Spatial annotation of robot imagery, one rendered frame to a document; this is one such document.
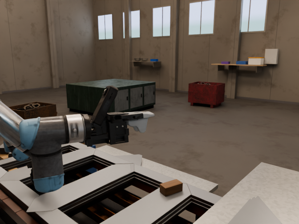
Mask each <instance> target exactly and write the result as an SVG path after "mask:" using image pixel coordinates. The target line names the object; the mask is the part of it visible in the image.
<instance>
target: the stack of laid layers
mask: <svg viewBox="0 0 299 224"><path fill-rule="evenodd" d="M76 150H78V148H76V147H73V146H71V145H67V146H64V147H62V153H65V152H69V151H70V152H72V151H76ZM31 161H32V160H31V158H30V157H29V158H28V159H26V160H24V161H17V160H16V161H12V162H9V163H6V164H2V165H0V167H2V168H3V169H4V170H6V171H7V170H10V169H14V168H17V167H20V166H23V165H27V164H28V163H29V162H31ZM91 162H95V163H97V164H100V165H102V166H104V167H108V166H111V165H115V163H112V162H110V161H107V160H105V159H102V158H100V157H98V156H95V155H91V156H88V157H85V158H82V159H79V160H76V161H74V162H71V163H68V164H65V165H63V170H64V172H67V171H70V170H72V169H75V168H77V167H80V166H83V165H86V164H89V163H91ZM133 180H136V181H138V182H141V183H143V184H145V185H148V186H150V187H152V188H154V189H158V188H160V184H162V183H161V182H159V181H156V180H154V179H151V178H149V177H146V176H144V175H142V174H139V173H137V172H135V171H134V164H131V172H130V173H128V174H126V175H124V176H122V177H120V178H118V179H116V180H114V181H112V182H110V183H108V184H106V185H104V186H102V187H100V188H98V189H96V190H94V191H92V192H90V193H88V194H86V195H84V196H82V197H80V198H78V199H76V200H74V201H72V202H70V203H68V204H65V205H63V206H61V207H59V208H58V209H59V210H60V211H62V212H63V213H64V214H67V213H69V212H71V211H73V210H75V209H77V208H79V207H81V206H83V205H85V204H87V203H89V202H91V201H93V200H95V199H97V198H99V197H101V196H103V195H105V194H107V193H109V192H111V191H113V190H114V189H117V188H118V187H120V186H122V185H125V184H126V183H128V182H130V181H133ZM20 181H21V182H22V183H24V184H25V185H26V186H29V185H32V184H33V183H32V182H31V180H30V177H28V178H25V179H22V180H20ZM0 189H1V190H2V191H3V192H4V193H5V194H6V195H7V196H9V197H10V198H11V199H12V200H13V201H14V202H16V203H17V204H18V205H19V206H20V207H21V208H22V209H24V210H25V211H27V209H28V208H29V207H28V206H27V205H26V204H25V203H23V202H22V201H21V200H20V199H19V198H17V197H16V196H15V195H14V194H13V193H11V192H10V191H9V190H8V189H7V188H5V187H4V186H3V185H2V184H1V183H0ZM190 205H193V206H195V207H198V208H200V209H202V210H205V211H208V210H209V209H210V208H211V207H212V206H213V205H214V204H213V203H210V202H208V201H205V200H203V199H200V198H198V197H195V196H193V195H190V196H188V197H187V198H186V199H184V200H183V201H182V202H180V203H179V204H178V205H176V206H175V207H173V208H172V209H171V210H169V211H168V212H167V213H165V214H164V215H163V216H161V217H160V218H159V219H157V220H156V221H154V222H153V223H152V224H168V223H169V222H170V221H171V220H173V219H174V218H175V217H177V216H178V215H179V214H180V213H182V212H183V211H184V210H186V209H187V208H188V207H189V206H190ZM28 214H29V215H30V216H31V217H32V218H33V219H35V220H36V221H37V222H38V223H39V224H48V223H47V222H46V221H45V220H44V219H42V218H41V217H40V216H39V215H38V214H36V213H35V212H28Z"/></svg>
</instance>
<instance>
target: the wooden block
mask: <svg viewBox="0 0 299 224"><path fill-rule="evenodd" d="M182 187H183V183H182V182H181V181H179V180H177V179H175V180H171V181H168V182H165V183H162V184H160V193H162V194H163V195H164V196H169V195H172V194H175V193H177V192H180V191H182Z"/></svg>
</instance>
